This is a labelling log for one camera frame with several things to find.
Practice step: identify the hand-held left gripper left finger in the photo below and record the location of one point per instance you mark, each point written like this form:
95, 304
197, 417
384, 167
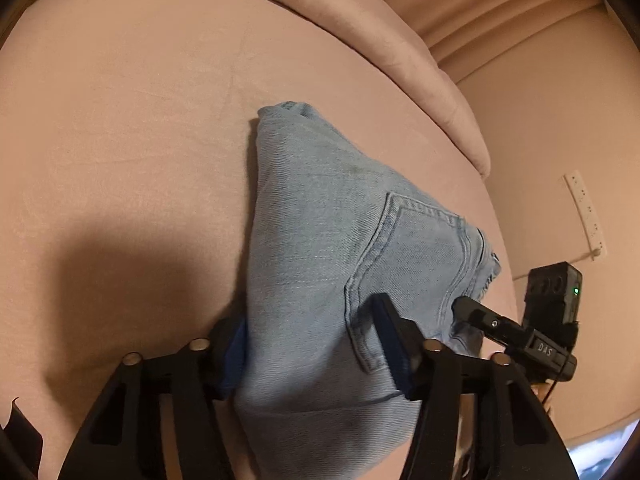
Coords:
234, 360

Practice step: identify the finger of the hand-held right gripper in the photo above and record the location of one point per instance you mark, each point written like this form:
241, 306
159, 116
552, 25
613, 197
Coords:
492, 324

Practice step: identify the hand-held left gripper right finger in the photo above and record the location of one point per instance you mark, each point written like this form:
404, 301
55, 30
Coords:
392, 355

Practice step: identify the light blue denim pants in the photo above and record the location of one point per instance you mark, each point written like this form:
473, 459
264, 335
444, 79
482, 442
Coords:
325, 240

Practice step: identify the white power strip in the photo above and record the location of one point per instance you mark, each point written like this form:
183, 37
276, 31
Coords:
582, 210

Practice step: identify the bluish patterned cloth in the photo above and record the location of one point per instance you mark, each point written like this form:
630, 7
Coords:
600, 452

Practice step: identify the black object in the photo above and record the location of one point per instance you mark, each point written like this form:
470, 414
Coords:
20, 425

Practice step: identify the pink bed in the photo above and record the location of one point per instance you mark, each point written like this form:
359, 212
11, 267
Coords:
125, 135

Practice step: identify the pink pillow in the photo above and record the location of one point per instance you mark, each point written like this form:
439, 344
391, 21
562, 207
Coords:
400, 60

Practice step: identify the pink curtain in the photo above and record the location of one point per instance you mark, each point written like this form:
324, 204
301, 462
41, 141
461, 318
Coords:
475, 10

